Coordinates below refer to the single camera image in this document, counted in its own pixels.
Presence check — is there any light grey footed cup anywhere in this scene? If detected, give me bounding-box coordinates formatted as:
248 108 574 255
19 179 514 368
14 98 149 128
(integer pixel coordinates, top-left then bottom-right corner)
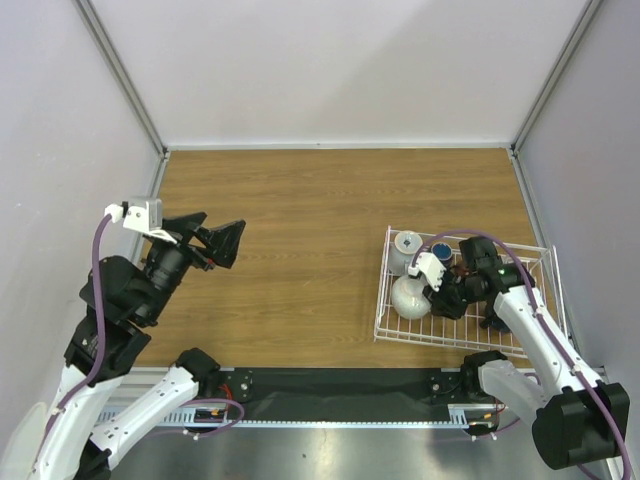
388 230 423 276

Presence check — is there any white wire dish rack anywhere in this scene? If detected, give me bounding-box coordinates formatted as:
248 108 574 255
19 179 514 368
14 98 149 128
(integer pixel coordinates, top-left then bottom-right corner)
373 227 571 358

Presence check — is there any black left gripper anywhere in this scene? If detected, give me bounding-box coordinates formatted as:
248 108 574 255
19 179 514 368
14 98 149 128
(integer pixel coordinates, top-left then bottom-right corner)
139 211 246 322

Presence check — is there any cream round mug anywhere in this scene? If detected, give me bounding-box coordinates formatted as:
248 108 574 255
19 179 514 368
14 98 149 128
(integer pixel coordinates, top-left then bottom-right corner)
391 275 431 320

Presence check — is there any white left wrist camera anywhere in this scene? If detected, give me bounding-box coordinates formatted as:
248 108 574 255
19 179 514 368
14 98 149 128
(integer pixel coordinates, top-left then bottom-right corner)
104 197 177 244

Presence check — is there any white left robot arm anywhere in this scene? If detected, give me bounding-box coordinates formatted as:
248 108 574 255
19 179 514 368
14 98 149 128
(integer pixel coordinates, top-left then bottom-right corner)
1 205 246 479

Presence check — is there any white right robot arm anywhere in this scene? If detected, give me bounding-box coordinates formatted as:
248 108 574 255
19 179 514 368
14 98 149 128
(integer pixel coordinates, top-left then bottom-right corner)
408 230 633 479

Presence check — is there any grey cable duct rail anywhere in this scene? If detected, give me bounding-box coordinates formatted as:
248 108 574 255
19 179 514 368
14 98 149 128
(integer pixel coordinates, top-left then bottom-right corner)
96 406 230 428

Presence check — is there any small dark blue mug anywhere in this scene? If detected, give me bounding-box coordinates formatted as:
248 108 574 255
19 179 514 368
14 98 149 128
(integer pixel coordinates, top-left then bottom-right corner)
429 241 454 268

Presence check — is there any glossy dark blue mug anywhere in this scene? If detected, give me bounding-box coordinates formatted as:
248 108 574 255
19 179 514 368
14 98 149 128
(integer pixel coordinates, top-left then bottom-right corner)
480 313 511 334

